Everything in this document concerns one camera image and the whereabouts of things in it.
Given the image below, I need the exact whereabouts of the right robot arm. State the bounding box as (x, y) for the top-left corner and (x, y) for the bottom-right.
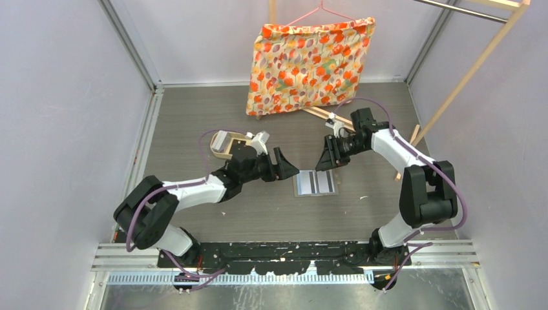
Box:
(315, 108), (458, 265)

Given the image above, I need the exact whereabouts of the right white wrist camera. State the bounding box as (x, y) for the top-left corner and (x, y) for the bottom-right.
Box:
(325, 118), (350, 138)

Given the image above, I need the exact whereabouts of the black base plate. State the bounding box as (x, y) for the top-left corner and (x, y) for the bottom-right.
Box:
(158, 241), (409, 275)

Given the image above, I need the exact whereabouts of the wooden rack frame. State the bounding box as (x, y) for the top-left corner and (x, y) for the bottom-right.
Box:
(269, 1), (547, 184)

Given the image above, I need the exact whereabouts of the pink wire hanger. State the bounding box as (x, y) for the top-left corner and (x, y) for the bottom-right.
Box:
(286, 1), (356, 28)

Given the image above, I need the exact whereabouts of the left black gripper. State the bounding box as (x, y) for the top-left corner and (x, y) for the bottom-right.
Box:
(240, 147), (299, 184)

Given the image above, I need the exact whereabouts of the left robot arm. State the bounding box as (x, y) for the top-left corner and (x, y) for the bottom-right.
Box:
(113, 146), (299, 267)

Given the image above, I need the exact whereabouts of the white magnetic stripe card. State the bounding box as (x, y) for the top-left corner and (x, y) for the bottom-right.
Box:
(316, 170), (337, 195)

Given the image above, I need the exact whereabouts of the stack of cards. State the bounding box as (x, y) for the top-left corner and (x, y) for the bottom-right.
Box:
(211, 130), (231, 153)

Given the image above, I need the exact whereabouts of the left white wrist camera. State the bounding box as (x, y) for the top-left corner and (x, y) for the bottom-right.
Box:
(245, 131), (269, 155)

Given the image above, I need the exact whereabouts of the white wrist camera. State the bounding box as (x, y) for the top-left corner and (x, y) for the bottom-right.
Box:
(245, 131), (269, 155)
(325, 118), (350, 138)

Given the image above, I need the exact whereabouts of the floral fabric bag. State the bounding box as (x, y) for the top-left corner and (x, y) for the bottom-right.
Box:
(246, 17), (375, 117)

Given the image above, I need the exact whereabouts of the beige oval tray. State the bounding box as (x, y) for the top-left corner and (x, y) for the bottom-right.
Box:
(209, 130), (250, 160)

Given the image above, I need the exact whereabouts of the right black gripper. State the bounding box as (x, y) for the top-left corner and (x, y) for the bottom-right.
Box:
(316, 134), (368, 172)

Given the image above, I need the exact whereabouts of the aluminium front rail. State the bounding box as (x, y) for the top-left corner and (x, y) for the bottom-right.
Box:
(92, 240), (480, 289)

